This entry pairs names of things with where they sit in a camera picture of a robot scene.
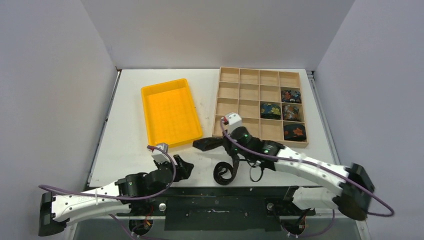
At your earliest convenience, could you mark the navy red floral rolled tie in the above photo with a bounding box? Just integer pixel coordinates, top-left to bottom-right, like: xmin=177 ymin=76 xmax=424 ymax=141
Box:
xmin=280 ymin=89 xmax=302 ymax=104

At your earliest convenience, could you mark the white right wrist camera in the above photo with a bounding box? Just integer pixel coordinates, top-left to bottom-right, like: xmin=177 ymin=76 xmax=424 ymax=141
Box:
xmin=223 ymin=112 xmax=242 ymax=135

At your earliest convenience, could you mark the black orange floral rolled tie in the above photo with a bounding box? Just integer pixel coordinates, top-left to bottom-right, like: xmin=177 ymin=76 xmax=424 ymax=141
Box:
xmin=283 ymin=123 xmax=307 ymax=142

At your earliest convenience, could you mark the blue yellow floral rolled tie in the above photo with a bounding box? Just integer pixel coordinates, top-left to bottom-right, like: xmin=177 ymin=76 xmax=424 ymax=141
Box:
xmin=260 ymin=102 xmax=282 ymax=120

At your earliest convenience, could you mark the yellow plastic tray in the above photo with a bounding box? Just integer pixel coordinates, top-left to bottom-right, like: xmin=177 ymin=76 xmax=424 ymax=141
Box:
xmin=140 ymin=78 xmax=203 ymax=148

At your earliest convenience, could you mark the brown blue floral rolled tie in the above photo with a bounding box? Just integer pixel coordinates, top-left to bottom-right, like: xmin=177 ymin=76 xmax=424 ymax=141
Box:
xmin=282 ymin=104 xmax=301 ymax=122

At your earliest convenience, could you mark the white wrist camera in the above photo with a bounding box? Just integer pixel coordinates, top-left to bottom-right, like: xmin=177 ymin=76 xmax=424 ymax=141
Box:
xmin=223 ymin=112 xmax=242 ymax=135
xmin=151 ymin=142 xmax=169 ymax=164

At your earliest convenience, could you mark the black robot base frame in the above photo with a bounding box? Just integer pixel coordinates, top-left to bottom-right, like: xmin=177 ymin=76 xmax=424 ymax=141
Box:
xmin=82 ymin=185 xmax=349 ymax=233

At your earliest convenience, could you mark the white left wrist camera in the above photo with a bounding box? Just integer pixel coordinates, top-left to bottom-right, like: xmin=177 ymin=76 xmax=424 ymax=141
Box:
xmin=151 ymin=142 xmax=169 ymax=164

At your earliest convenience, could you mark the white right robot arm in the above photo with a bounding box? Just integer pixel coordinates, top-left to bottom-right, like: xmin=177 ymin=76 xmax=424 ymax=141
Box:
xmin=214 ymin=126 xmax=375 ymax=221

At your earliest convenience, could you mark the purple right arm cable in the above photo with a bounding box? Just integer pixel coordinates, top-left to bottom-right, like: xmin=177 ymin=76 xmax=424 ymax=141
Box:
xmin=219 ymin=118 xmax=395 ymax=218

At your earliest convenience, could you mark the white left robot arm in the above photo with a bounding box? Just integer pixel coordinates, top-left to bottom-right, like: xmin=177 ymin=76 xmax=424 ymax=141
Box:
xmin=38 ymin=154 xmax=194 ymax=237

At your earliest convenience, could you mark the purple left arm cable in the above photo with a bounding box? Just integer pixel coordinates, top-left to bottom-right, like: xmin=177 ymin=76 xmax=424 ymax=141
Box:
xmin=38 ymin=145 xmax=178 ymax=240

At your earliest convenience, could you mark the wooden compartment organizer box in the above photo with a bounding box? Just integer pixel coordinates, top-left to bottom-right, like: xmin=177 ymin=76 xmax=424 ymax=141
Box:
xmin=212 ymin=67 xmax=309 ymax=148

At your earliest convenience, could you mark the brown blue floral tie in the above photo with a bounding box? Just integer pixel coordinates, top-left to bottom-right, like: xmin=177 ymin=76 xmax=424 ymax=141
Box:
xmin=282 ymin=104 xmax=301 ymax=122
xmin=192 ymin=137 xmax=240 ymax=186

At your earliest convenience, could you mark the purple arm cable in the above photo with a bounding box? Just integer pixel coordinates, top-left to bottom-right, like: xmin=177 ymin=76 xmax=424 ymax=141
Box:
xmin=219 ymin=118 xmax=395 ymax=218
xmin=38 ymin=145 xmax=178 ymax=240

